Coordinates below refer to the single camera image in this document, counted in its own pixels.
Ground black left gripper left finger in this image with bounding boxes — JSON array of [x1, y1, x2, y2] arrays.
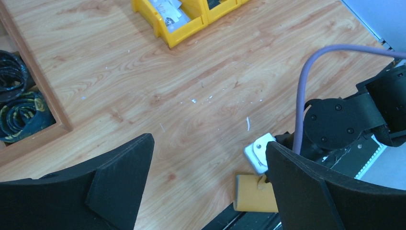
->
[[0, 133, 155, 230]]

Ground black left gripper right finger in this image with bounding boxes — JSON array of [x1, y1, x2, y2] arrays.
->
[[266, 141, 406, 230]]

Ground yellow leather card holder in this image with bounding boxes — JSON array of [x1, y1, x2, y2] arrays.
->
[[233, 174, 279, 213]]

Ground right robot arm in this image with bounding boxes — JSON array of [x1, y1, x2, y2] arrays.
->
[[300, 65, 406, 161]]

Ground cards in left bin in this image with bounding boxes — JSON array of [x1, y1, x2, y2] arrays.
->
[[150, 0, 190, 33]]

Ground rolled dark blue tie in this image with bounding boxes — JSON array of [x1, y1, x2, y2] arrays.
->
[[0, 91, 56, 143]]

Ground wooden compartment tray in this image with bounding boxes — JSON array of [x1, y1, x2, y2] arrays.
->
[[0, 0, 72, 166]]

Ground middle yellow bin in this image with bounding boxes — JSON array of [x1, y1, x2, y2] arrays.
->
[[203, 0, 249, 23]]

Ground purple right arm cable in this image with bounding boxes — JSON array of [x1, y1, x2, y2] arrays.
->
[[292, 44, 406, 156]]

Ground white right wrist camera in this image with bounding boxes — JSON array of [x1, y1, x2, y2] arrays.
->
[[244, 133, 275, 175]]

